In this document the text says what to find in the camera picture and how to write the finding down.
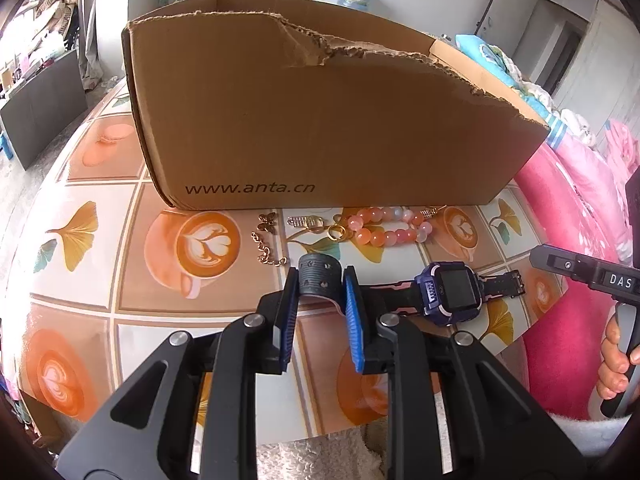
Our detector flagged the person's right hand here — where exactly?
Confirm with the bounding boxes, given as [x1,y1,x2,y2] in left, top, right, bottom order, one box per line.
[596,317,640,402]

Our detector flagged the brown cardboard box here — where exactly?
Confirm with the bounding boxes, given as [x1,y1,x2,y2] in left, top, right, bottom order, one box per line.
[121,0,551,210]

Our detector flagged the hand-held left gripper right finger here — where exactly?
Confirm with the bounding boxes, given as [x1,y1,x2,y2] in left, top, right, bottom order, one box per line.
[341,265,587,480]

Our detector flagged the grey hanging curtain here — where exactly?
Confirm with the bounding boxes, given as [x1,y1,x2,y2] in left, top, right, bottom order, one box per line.
[77,0,109,92]

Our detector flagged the pale patterned quilt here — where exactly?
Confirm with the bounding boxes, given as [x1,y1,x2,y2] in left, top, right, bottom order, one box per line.
[515,79,602,150]

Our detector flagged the purple smartwatch with black strap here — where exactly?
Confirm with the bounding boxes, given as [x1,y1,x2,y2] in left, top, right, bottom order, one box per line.
[298,255,527,331]

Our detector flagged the gold butterfly chain bracelet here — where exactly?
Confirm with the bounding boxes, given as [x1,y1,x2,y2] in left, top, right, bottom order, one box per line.
[249,212,289,267]

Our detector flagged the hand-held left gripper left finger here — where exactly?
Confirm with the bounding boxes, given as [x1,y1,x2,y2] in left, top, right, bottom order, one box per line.
[55,265,301,480]

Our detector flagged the black flat panel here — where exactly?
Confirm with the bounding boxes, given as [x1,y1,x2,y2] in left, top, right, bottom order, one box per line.
[0,49,90,171]

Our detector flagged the blue striped pillow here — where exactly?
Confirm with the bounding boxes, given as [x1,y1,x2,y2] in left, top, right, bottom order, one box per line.
[455,34,566,142]

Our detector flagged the white door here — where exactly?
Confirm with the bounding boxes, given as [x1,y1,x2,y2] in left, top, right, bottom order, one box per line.
[481,0,539,44]

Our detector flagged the pink bead bracelet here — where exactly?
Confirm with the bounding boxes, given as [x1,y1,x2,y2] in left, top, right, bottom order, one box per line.
[334,205,447,247]

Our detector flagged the pile of folded fabrics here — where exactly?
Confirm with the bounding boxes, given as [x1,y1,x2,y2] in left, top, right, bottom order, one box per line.
[0,0,82,97]

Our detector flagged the white wardrobe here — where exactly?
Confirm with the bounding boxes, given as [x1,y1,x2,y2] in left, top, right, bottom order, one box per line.
[565,0,640,128]

